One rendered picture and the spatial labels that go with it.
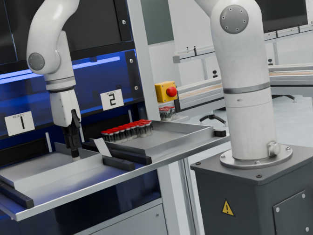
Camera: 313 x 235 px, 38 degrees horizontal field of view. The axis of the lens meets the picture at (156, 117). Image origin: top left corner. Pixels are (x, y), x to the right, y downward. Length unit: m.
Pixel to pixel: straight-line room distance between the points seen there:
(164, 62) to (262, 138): 6.34
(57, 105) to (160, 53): 6.16
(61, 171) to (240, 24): 0.61
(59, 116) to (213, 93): 0.93
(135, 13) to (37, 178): 0.74
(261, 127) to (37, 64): 0.59
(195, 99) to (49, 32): 0.95
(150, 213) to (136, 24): 0.71
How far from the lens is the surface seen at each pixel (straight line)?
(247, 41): 1.08
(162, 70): 7.43
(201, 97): 2.01
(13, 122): 1.49
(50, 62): 1.21
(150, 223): 1.79
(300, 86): 2.14
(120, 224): 1.72
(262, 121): 1.16
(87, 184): 1.18
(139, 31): 1.70
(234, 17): 1.06
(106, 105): 1.62
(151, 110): 1.72
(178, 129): 1.55
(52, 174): 1.27
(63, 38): 1.29
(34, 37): 1.21
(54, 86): 1.28
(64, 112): 1.28
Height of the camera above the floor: 1.22
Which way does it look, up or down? 10 degrees down
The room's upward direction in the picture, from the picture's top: 10 degrees counter-clockwise
